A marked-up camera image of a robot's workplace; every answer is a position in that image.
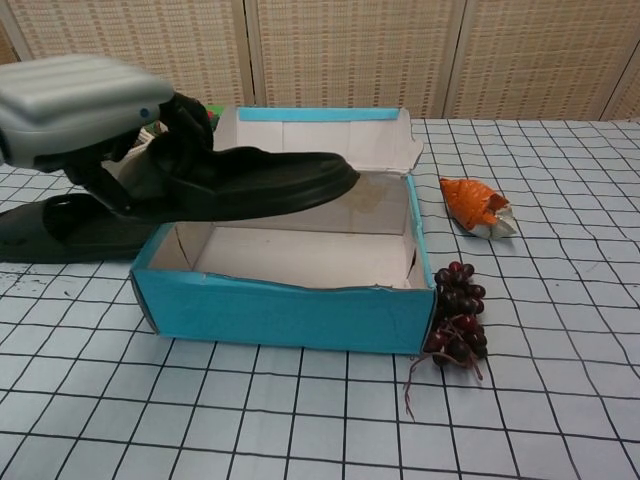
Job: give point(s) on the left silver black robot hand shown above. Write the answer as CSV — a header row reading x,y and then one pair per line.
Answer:
x,y
75,105

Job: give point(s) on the black rubber slipper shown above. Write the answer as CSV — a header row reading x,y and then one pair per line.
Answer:
x,y
75,235
275,180

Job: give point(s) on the blue cardboard shoe box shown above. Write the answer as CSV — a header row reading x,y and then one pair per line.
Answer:
x,y
300,315

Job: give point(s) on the green chips can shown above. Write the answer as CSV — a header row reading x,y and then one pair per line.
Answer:
x,y
215,112

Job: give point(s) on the woven bamboo folding screen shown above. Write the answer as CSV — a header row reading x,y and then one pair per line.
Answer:
x,y
350,50

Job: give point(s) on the orange crumpled snack bag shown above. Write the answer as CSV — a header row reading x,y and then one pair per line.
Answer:
x,y
467,202

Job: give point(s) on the dark red grape bunch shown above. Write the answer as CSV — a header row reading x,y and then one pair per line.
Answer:
x,y
460,305

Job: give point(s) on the blue checked tablecloth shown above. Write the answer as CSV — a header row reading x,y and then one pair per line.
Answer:
x,y
525,325

